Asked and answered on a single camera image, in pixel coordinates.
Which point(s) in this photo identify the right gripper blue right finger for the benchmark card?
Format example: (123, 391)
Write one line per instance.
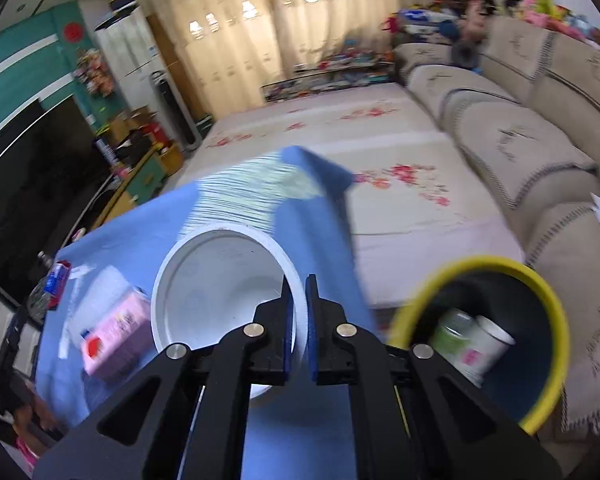
(314, 311)

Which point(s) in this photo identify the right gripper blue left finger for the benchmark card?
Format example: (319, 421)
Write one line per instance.
(288, 340)

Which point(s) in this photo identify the large white paper bowl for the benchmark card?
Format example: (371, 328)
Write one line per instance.
(212, 281)

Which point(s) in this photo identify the green label plastic bottle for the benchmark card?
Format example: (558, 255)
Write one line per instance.
(454, 338)

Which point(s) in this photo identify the white milk carton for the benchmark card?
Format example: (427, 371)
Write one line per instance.
(491, 342)

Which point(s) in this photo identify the yellow rimmed blue trash bin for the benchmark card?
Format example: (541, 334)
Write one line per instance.
(504, 326)

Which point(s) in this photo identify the blue tablecloth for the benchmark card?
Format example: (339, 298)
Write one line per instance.
(298, 431)

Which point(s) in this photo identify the floral cream floor mat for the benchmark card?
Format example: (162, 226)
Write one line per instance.
(414, 205)

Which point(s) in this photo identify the pink strawberry milk carton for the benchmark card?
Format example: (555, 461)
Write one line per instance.
(120, 338)

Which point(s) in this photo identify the black tower fan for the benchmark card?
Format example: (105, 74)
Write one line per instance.
(184, 124)

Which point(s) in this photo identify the low glass shelf with books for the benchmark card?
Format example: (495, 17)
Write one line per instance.
(353, 69)

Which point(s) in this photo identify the blue tissue box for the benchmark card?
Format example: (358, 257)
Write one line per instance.
(55, 283)

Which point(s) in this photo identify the beige embroidered curtain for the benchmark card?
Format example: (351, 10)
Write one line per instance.
(231, 48)

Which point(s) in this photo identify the green yellow tv cabinet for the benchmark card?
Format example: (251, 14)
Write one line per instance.
(99, 203)

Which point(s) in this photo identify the black flat television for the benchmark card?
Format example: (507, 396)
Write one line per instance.
(50, 170)

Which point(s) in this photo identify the pile of plush toys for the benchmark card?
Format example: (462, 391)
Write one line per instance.
(460, 27)

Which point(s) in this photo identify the beige sectional sofa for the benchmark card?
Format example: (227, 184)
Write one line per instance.
(528, 121)

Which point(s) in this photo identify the hanging flower decoration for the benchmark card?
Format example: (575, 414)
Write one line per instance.
(92, 71)

